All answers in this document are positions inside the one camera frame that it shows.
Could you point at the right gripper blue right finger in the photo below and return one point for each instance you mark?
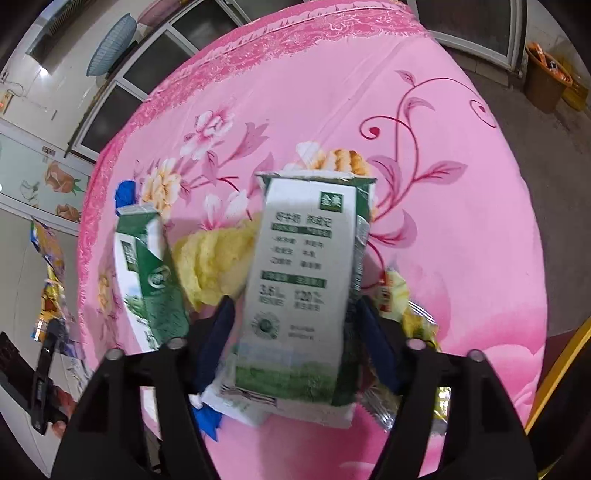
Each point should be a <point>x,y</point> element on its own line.
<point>382,338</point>

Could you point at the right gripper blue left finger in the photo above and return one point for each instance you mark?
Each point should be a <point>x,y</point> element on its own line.
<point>211,349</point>

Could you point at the yellow snack wrapper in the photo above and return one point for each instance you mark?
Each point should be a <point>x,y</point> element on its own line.
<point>394,303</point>

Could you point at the green white milk carton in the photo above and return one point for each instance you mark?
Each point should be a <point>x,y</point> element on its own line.
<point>296,342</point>

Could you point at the yellow paper napkin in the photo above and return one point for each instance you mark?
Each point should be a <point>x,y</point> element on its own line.
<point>213,264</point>

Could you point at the blue glove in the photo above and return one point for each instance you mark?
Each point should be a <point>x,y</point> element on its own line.
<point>125,194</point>

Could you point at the kitchen counter cabinet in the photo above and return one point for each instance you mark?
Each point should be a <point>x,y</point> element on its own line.
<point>240,33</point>

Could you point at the brown trash bucket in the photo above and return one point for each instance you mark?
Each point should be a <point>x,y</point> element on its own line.
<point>546,79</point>

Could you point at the person left hand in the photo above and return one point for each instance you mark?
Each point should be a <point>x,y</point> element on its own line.
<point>66,404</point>

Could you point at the glass door with flowers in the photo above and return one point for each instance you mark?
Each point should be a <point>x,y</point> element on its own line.
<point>41,180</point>

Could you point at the pink floral tablecloth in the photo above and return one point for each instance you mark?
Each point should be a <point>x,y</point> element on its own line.
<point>323,119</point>

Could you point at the blue plastic basket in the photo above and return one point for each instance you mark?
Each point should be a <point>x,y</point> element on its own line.
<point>112,46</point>

